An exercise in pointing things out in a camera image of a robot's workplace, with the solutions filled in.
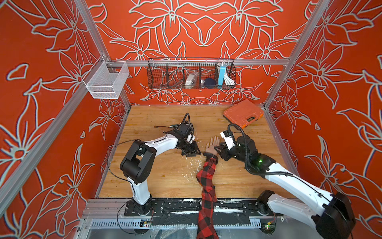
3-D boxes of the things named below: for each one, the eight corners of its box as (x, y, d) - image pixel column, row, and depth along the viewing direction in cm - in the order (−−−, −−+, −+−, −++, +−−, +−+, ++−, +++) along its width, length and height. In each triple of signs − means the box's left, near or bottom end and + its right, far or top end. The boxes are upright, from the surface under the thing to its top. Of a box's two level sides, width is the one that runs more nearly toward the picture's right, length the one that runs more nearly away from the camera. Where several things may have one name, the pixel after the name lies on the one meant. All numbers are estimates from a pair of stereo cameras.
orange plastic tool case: (238, 131, 105) (240, 127, 101) (221, 115, 115) (222, 110, 111) (263, 116, 114) (265, 112, 110) (245, 102, 124) (247, 98, 120)
